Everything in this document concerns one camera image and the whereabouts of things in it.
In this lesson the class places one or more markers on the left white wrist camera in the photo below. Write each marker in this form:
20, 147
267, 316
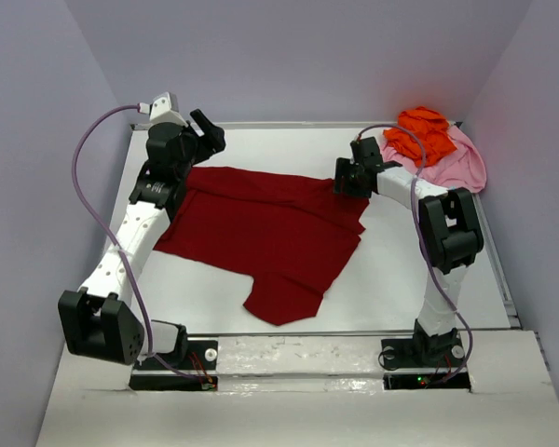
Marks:
162, 109

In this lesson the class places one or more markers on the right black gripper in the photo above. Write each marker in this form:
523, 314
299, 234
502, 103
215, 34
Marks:
345, 178

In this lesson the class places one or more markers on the metal rail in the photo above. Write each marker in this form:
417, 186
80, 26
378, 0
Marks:
387, 334
491, 249

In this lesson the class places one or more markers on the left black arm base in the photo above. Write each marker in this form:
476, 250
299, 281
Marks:
197, 368

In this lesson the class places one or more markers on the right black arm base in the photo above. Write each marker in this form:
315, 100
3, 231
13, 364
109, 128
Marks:
406, 370

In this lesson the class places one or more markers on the pink t shirt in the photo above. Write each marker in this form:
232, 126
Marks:
464, 167

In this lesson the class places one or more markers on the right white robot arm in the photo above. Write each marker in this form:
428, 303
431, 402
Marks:
450, 237

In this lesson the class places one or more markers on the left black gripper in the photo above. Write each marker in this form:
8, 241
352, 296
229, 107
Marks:
204, 137

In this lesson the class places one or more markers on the right side metal rail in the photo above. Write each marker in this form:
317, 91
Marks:
491, 249

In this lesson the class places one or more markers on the front metal rail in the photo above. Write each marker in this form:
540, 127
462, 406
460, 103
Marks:
387, 334

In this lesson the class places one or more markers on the orange t shirt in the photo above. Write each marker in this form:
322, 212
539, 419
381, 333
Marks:
430, 127

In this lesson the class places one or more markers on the dark red t shirt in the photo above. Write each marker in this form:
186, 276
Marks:
292, 234

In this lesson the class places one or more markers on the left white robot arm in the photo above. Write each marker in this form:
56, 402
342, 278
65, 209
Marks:
106, 317

